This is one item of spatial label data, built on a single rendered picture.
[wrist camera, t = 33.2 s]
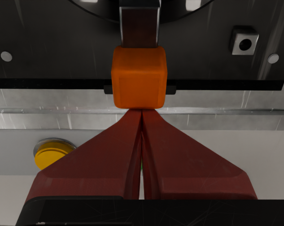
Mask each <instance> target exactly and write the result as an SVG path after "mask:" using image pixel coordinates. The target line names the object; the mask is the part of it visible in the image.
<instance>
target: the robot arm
mask: <svg viewBox="0 0 284 226"><path fill-rule="evenodd" d="M141 161H142V168H143V183H144V200H140V199H139V197H140V176H141ZM15 226H284V200H258V198H257V195H256V193H255V191H254V188H253V186H252V183H251V181H250V179H249V177H248V175H247V173H246V172H245V171H244V170H242V169H240V168H239V167H237V166H236V165H234V164H233V163H231V162H229V161H228V160H226V159H225V158H223V157H221V156H220V155H218V154H217V153H215V152H213V151H212V150H210V149H209V148H207V147H206V146H204V145H203V144H201V143H199V142H197V141H196V140H195V139H193V138H191V137H190V136H188V135H187V134H185V133H183V132H182V131H180V130H179V129H177V128H175V127H174V126H172V125H171V124H169V123H168V122H166V121H165V120H164V119H163V118H162V117H161V115H160V114H159V113H158V112H157V111H156V110H155V109H129V110H128V111H127V112H126V113H125V114H124V115H123V116H122V118H121V119H120V120H119V121H118V122H116V123H115V124H113V125H112V126H110V127H109V128H107V129H106V130H104V131H103V132H101V133H99V134H98V135H96V136H95V137H93V138H92V139H90V140H88V141H87V142H85V143H84V144H82V145H80V146H79V147H77V148H76V149H74V150H73V151H71V152H69V153H68V154H66V155H65V156H63V157H62V158H60V159H59V160H57V161H55V162H54V163H52V164H51V165H49V166H48V167H46V168H44V169H43V170H41V171H40V172H39V173H38V174H37V175H36V177H35V179H34V181H33V183H32V186H31V188H30V191H29V193H28V196H27V198H26V201H25V203H24V205H23V208H22V210H21V213H20V215H19V217H18V220H17V223H16V225H15Z"/></svg>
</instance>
